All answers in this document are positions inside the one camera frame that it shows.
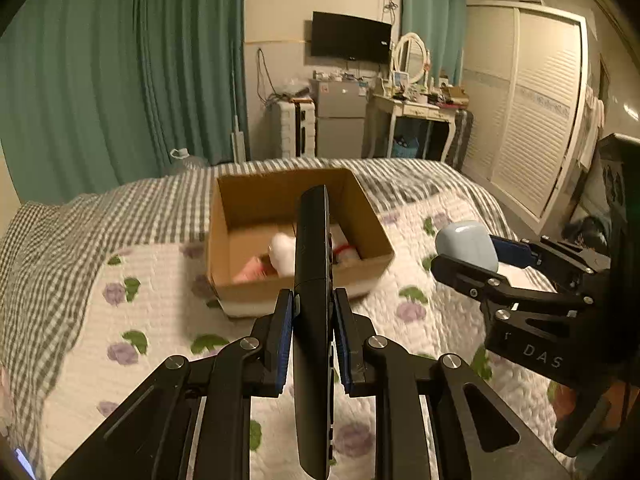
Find white suitcase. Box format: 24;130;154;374
272;98;317;159

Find brown cardboard box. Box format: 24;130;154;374
205;167;396;319

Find clear plastic bag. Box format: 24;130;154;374
279;78;311;101

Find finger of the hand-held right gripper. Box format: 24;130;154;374
431;253;592;313
491;234;612;283

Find smartphone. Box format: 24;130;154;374
14;447;37;479

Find blue basket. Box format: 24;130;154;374
392;134;421;159

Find black wall television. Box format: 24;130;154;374
310;10;394;64

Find hanging wall cables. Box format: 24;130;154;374
254;47;277;107

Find dark suitcase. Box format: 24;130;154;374
447;108;475;169

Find white oval mirror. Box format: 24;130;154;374
391;32;431;86

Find light green narrow curtain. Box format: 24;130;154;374
401;0;467;87

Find clear water jug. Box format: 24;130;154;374
167;147;209;174

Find white louvred wardrobe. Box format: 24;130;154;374
462;2;592;222

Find hanging white cloth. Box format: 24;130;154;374
577;84;606;169

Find white floral quilt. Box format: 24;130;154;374
42;195;576;480

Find long black device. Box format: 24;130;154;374
292;184;335;480

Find white dressing table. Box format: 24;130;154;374
367;92;466;162

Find grey small fridge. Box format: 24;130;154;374
312;79;369;159

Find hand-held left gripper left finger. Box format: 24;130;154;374
50;288;296;480

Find white bottle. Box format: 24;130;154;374
268;232;297;277

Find light blue earbud case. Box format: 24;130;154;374
433;220;500;272

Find person's right hand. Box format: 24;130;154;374
551;384;577;417

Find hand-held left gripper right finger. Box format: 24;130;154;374
333;288;572;480

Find white mop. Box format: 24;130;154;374
229;67;249;164

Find white square box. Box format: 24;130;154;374
332;225;362;264

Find pink booklet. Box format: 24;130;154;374
234;254;279;284

